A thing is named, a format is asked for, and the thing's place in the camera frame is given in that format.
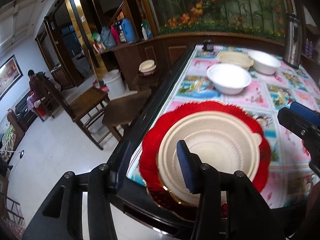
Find red plate stack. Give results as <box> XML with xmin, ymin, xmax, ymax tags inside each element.
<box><xmin>139</xmin><ymin>101</ymin><xmax>271</xmax><ymax>213</ymax></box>

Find beige bowl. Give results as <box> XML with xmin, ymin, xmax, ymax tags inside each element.
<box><xmin>216</xmin><ymin>51</ymin><xmax>254</xmax><ymax>70</ymax></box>
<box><xmin>157</xmin><ymin>111</ymin><xmax>262</xmax><ymax>206</ymax></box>

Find colourful patterned tablecloth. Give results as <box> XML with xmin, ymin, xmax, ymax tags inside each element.
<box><xmin>127</xmin><ymin>45</ymin><xmax>319</xmax><ymax>209</ymax></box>

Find purple bottles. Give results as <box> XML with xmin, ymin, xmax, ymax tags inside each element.
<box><xmin>305</xmin><ymin>38</ymin><xmax>313</xmax><ymax>58</ymax></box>

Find cream bowls on stool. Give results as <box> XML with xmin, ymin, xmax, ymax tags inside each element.
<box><xmin>139</xmin><ymin>60</ymin><xmax>156</xmax><ymax>76</ymax></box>

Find white spray bottle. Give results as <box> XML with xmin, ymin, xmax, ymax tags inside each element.
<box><xmin>142</xmin><ymin>25</ymin><xmax>148</xmax><ymax>40</ymax></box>

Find framed landscape painting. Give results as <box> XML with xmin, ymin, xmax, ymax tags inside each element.
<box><xmin>0</xmin><ymin>55</ymin><xmax>23</xmax><ymax>100</ymax></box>

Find small black device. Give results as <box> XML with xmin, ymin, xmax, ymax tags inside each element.
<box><xmin>202</xmin><ymin>39</ymin><xmax>214</xmax><ymax>51</ymax></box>

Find stainless steel thermos jug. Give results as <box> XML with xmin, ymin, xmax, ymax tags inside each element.
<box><xmin>283</xmin><ymin>13</ymin><xmax>302</xmax><ymax>69</ymax></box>

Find dark sofa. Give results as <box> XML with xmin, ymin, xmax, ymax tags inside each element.
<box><xmin>15</xmin><ymin>91</ymin><xmax>37</xmax><ymax>132</ymax></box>

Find wooden stool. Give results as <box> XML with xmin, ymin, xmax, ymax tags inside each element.
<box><xmin>102</xmin><ymin>89</ymin><xmax>151</xmax><ymax>141</ymax></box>

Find white bowl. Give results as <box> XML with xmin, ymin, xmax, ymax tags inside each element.
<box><xmin>248</xmin><ymin>50</ymin><xmax>281</xmax><ymax>75</ymax></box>
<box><xmin>207</xmin><ymin>63</ymin><xmax>252</xmax><ymax>95</ymax></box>

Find white plastic bucket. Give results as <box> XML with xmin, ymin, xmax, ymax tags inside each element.
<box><xmin>103</xmin><ymin>69</ymin><xmax>126</xmax><ymax>99</ymax></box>

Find red thermos flask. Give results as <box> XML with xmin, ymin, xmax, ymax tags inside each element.
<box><xmin>111</xmin><ymin>24</ymin><xmax>121</xmax><ymax>45</ymax></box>

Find wooden chair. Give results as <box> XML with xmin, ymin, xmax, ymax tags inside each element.
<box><xmin>37</xmin><ymin>73</ymin><xmax>110</xmax><ymax>150</ymax></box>

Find person in dark red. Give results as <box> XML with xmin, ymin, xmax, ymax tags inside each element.
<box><xmin>28</xmin><ymin>69</ymin><xmax>46</xmax><ymax>103</ymax></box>

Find grey kettle jug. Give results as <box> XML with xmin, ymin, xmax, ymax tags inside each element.
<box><xmin>100</xmin><ymin>27</ymin><xmax>117</xmax><ymax>49</ymax></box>

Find blue thermos flask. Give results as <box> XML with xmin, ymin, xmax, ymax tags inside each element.
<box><xmin>121</xmin><ymin>18</ymin><xmax>137</xmax><ymax>43</ymax></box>

